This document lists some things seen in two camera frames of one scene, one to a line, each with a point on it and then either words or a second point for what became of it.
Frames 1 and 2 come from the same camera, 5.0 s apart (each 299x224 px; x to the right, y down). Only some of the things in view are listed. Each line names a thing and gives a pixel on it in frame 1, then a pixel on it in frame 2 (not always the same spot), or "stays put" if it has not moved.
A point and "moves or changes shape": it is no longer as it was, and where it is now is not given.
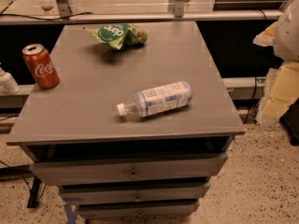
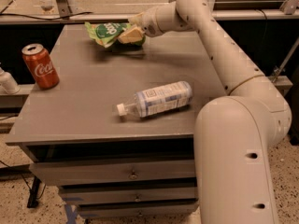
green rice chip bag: (118, 35) moves or changes shape
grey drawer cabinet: (136, 133) stays put
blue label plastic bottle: (159, 99) stays put
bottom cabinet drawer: (136, 209) stays put
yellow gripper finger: (265, 37) → (149, 21)
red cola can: (41, 65) stays put
